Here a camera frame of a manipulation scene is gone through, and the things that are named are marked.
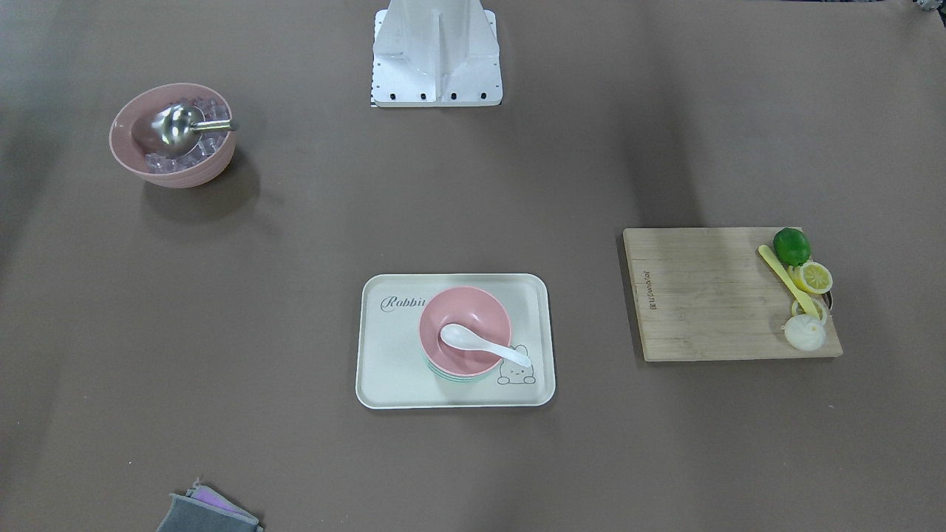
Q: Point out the white ceramic spoon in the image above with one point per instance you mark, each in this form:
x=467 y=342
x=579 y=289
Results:
x=459 y=337

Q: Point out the green lime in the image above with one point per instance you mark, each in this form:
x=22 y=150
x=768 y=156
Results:
x=791 y=246

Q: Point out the green bowl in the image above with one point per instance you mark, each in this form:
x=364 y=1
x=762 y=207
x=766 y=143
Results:
x=459 y=379

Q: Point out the grey folded cloth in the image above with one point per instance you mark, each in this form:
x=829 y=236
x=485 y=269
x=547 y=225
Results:
x=201 y=508

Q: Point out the bamboo cutting board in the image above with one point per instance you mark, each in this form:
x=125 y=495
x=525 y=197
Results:
x=704 y=294

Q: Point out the metal ice scoop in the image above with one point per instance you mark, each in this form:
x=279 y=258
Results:
x=176 y=130

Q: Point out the large pink ice bowl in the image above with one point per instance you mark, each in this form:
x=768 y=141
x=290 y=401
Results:
x=202 y=164

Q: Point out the yellow plastic knife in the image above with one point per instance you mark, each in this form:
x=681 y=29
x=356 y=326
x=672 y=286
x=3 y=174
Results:
x=806 y=303

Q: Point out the lemon slice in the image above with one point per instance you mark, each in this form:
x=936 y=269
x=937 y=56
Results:
x=812 y=277
x=822 y=311

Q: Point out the white steamed bun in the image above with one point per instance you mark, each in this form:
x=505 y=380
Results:
x=805 y=333

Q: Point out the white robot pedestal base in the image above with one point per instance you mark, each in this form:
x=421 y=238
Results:
x=431 y=54

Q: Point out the cream rabbit tray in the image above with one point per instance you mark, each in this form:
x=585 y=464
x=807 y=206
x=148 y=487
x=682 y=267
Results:
x=391 y=373

